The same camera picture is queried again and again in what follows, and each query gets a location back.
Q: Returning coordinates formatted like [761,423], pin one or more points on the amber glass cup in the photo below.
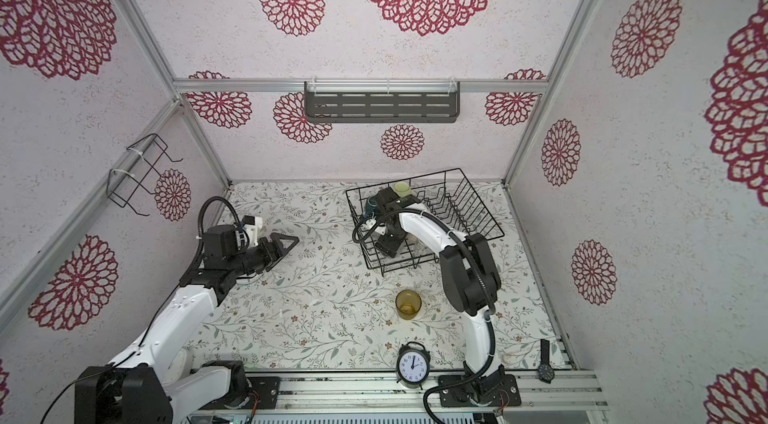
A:
[408,304]

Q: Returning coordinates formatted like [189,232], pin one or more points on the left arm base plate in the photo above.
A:
[262,392]

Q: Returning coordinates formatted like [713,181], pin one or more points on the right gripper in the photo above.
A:
[387,246]

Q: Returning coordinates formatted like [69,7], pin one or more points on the dark green mug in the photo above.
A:
[371,208]

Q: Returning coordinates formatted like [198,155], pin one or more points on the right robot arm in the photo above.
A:
[470,277]

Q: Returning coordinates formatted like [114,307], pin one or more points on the black wire dish rack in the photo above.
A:
[449,194]

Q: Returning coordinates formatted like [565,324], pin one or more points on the black wire wall holder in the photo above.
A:
[123,183]

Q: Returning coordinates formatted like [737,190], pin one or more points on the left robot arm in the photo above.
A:
[130,388]

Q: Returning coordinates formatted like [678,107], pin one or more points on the black alarm clock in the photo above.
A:
[413,365]

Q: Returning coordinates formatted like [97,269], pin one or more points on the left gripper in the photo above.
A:
[277,252]

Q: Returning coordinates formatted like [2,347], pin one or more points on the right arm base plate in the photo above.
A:
[497,390]

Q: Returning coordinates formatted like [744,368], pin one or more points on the grey wall shelf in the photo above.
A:
[382,104]

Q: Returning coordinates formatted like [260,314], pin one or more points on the light green mug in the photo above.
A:
[402,189]

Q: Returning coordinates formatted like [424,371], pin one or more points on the black wristwatch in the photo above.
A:
[545,371]

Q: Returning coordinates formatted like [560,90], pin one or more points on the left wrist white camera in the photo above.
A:
[252,229]

